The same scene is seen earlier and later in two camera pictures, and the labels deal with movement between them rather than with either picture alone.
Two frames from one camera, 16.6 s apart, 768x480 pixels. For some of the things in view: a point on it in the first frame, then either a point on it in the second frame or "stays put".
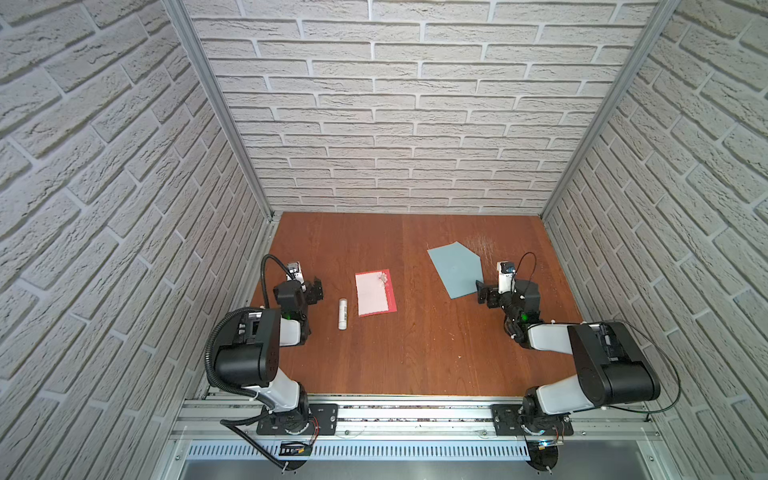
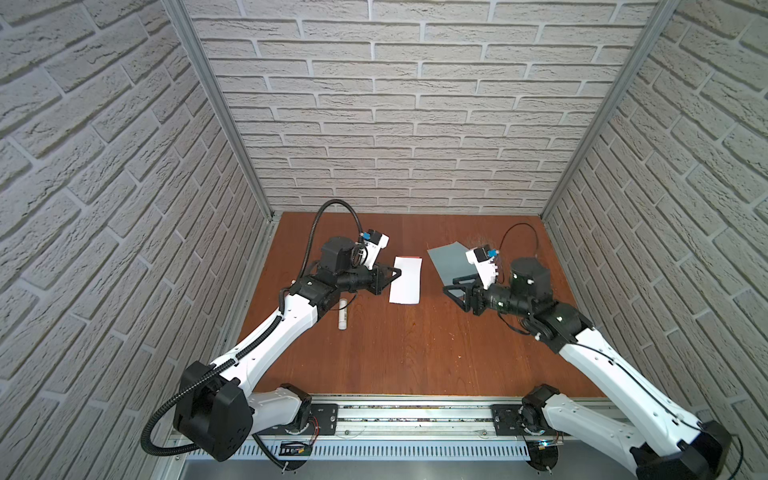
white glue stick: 343,314 stays put
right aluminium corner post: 665,13 stays put
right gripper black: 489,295 -> 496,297
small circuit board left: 295,448 stays put
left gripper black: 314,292 -> 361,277
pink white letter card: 375,293 -> 406,288
